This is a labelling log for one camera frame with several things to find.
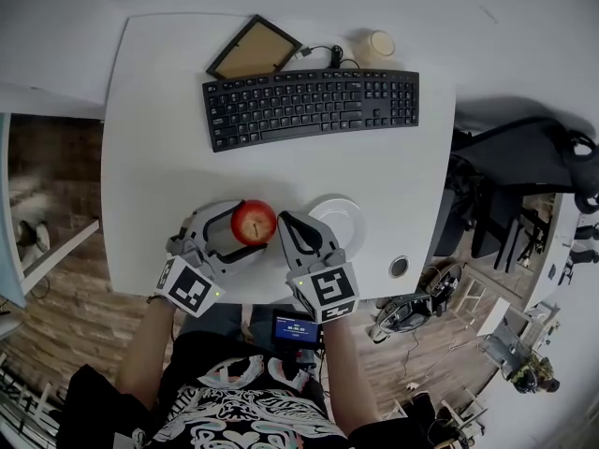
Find cream paper cup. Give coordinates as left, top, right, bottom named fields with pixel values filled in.
left=353, top=29, right=397, bottom=67

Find black keyboard cable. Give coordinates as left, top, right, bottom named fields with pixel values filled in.
left=295, top=44, right=364, bottom=70

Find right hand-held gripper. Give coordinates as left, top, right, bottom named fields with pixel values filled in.
left=277, top=210, right=360, bottom=326

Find red apple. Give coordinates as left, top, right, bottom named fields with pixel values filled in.
left=229, top=198, right=278, bottom=246

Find white flat board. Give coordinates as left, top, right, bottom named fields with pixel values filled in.
left=475, top=297, right=511, bottom=339

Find black flat camera device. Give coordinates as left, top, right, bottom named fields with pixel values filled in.
left=428, top=264, right=464, bottom=317

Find person's right forearm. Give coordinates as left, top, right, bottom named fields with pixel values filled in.
left=320, top=315, right=380, bottom=425

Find white round plate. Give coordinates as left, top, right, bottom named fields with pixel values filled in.
left=307, top=194, right=367, bottom=256

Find white wooden stool frame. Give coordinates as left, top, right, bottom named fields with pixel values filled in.
left=451, top=278, right=488, bottom=331

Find person's black patterned shirt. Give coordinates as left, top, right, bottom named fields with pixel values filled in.
left=55, top=329, right=431, bottom=449

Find person's left forearm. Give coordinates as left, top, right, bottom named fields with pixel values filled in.
left=116, top=297, right=177, bottom=411

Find white metal rack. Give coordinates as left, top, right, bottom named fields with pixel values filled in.
left=0, top=353, right=62, bottom=449

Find large black office chair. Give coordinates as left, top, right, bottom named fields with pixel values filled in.
left=432, top=115, right=599, bottom=259

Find small black office chair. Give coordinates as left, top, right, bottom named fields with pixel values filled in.
left=470, top=189, right=553, bottom=273

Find black computer keyboard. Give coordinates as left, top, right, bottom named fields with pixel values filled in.
left=201, top=67, right=421, bottom=153

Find round desk cable grommet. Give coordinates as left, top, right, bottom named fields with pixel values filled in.
left=388, top=254, right=412, bottom=279

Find small black screen device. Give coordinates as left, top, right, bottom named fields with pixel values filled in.
left=272, top=310, right=324, bottom=351

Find person's gray trousers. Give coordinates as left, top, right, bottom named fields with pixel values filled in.
left=205, top=302, right=277, bottom=340

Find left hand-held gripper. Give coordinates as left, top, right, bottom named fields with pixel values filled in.
left=154, top=198, right=269, bottom=318

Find black picture frame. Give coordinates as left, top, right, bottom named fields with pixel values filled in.
left=205, top=14, right=303, bottom=81

